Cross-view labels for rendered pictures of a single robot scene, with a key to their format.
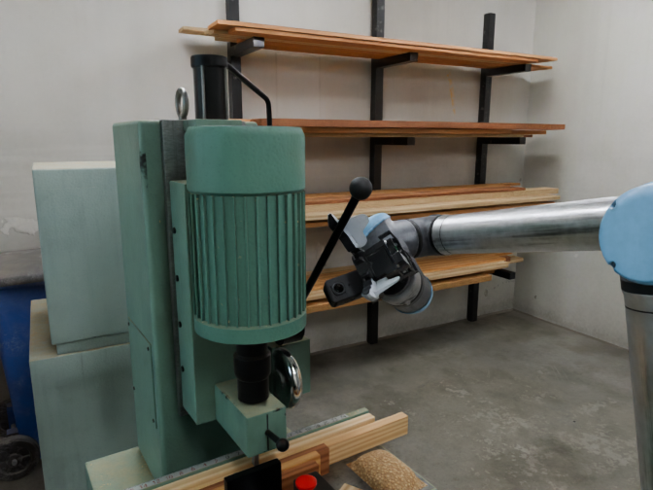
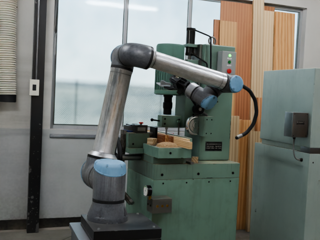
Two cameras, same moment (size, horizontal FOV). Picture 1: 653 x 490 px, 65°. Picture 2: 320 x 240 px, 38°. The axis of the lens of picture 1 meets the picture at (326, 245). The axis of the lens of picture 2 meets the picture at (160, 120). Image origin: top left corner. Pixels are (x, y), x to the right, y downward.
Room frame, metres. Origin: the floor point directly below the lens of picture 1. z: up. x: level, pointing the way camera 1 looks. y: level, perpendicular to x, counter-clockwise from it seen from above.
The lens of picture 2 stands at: (1.19, -2.72, 1.19)
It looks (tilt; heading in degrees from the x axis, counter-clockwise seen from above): 3 degrees down; 99
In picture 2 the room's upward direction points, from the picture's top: 3 degrees clockwise
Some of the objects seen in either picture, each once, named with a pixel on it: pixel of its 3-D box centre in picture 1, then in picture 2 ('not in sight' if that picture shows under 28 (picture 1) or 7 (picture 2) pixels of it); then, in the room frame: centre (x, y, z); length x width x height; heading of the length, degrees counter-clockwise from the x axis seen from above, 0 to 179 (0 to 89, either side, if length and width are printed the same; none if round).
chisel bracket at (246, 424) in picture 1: (250, 416); (169, 122); (0.80, 0.13, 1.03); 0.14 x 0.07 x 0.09; 33
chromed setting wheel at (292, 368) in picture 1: (284, 377); (194, 125); (0.96, 0.09, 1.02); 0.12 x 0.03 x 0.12; 33
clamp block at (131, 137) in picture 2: not in sight; (135, 139); (0.60, 0.05, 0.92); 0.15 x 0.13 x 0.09; 123
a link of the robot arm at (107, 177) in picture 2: not in sight; (108, 178); (0.63, -0.63, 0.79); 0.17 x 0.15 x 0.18; 123
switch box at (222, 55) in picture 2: not in sight; (226, 65); (1.13, 0.18, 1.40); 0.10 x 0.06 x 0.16; 33
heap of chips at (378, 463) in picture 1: (385, 468); (167, 144); (0.82, -0.11, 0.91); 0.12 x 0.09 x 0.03; 33
